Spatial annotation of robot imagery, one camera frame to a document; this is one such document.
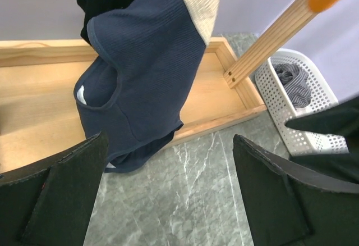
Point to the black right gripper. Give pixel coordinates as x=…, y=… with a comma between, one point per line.
x=303, y=200

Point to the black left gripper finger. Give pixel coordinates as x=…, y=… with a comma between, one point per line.
x=50, y=201

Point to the navy blue underwear beige waistband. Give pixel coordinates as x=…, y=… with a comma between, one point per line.
x=148, y=56

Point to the wooden hanger stand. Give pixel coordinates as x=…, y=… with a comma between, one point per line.
x=39, y=117

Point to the white perforated laundry basket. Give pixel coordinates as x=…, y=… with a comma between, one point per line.
x=282, y=110

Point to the grey striped garment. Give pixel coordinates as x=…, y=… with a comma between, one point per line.
x=294, y=80

